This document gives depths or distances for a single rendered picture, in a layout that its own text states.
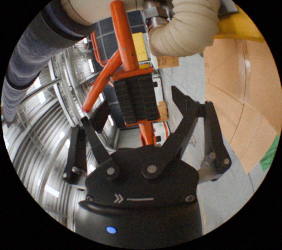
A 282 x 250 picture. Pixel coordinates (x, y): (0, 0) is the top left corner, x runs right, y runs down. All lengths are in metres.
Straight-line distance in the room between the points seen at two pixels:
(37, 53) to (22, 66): 0.08
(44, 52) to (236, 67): 0.47
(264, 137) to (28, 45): 0.99
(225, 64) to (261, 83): 0.16
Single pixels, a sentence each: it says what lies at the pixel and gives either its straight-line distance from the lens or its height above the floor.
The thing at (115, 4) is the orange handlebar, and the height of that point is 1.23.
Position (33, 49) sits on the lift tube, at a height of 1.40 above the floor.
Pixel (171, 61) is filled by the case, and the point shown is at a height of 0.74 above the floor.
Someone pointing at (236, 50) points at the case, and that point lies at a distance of 0.33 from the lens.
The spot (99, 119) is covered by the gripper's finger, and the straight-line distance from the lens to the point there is 0.16.
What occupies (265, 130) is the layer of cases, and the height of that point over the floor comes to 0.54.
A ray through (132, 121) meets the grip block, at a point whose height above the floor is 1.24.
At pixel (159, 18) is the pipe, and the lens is 0.17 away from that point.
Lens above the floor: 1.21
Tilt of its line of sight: 5 degrees up
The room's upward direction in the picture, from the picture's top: 100 degrees counter-clockwise
